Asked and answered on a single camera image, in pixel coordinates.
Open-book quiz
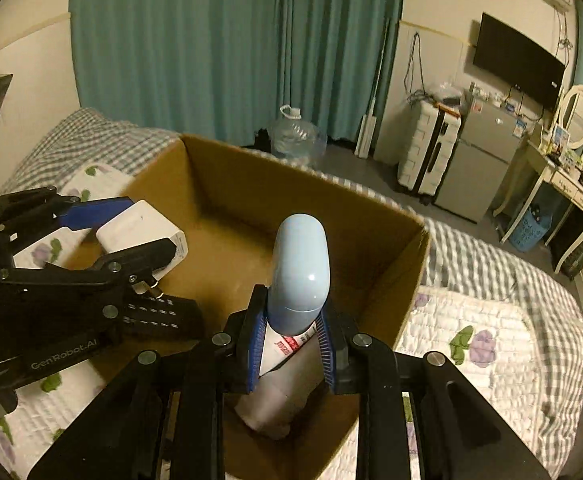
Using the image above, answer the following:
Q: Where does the black remote control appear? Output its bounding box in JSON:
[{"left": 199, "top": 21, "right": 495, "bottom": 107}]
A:
[{"left": 122, "top": 294, "right": 205, "bottom": 341}]

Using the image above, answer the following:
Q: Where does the white suitcase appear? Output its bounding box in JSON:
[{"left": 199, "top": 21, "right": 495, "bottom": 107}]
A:
[{"left": 396, "top": 99, "right": 462, "bottom": 196}]

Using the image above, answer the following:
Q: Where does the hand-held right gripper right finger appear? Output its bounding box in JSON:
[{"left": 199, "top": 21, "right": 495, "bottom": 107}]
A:
[{"left": 315, "top": 307, "right": 556, "bottom": 480}]

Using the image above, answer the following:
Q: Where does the white power adapter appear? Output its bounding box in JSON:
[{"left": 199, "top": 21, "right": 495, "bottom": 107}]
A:
[{"left": 96, "top": 200, "right": 188, "bottom": 281}]

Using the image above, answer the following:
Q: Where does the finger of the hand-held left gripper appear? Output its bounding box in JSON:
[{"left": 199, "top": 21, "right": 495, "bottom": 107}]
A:
[
  {"left": 0, "top": 238, "right": 178, "bottom": 298},
  {"left": 0, "top": 186, "right": 133, "bottom": 242}
]

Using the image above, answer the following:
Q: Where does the white tube light blue cap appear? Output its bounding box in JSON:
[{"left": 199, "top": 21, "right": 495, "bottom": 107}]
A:
[{"left": 234, "top": 214, "right": 331, "bottom": 441}]

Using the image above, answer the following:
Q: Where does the checkered bed with quilt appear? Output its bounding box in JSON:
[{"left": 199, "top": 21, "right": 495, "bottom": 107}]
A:
[{"left": 0, "top": 107, "right": 583, "bottom": 411}]

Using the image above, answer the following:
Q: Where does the blue plastic basket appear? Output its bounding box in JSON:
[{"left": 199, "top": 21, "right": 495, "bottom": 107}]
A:
[{"left": 510, "top": 205, "right": 555, "bottom": 253}]

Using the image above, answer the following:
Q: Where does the black wall television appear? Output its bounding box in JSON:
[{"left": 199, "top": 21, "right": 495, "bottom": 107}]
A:
[{"left": 473, "top": 12, "right": 566, "bottom": 110}]

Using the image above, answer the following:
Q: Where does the brown cardboard box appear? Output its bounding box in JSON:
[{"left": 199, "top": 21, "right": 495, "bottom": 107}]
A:
[{"left": 64, "top": 132, "right": 431, "bottom": 480}]

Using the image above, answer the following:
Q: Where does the white dressing table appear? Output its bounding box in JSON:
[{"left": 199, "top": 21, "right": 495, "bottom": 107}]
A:
[{"left": 494, "top": 132, "right": 583, "bottom": 276}]

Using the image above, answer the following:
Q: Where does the white pole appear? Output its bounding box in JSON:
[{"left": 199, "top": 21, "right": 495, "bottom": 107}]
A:
[{"left": 355, "top": 17, "right": 389, "bottom": 158}]

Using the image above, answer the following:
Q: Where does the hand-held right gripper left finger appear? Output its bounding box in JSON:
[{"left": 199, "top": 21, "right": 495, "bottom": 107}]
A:
[{"left": 26, "top": 284, "right": 271, "bottom": 480}]

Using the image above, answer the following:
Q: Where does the white oval mirror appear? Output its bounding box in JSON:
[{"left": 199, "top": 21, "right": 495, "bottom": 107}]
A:
[{"left": 554, "top": 85, "right": 583, "bottom": 150}]

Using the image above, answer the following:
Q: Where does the clear water jug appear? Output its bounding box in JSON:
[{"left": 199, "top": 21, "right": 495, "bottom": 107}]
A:
[{"left": 270, "top": 105, "right": 328, "bottom": 166}]

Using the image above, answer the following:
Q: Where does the grey mini fridge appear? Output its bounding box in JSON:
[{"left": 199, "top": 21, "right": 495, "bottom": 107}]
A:
[{"left": 434, "top": 92, "right": 535, "bottom": 223}]

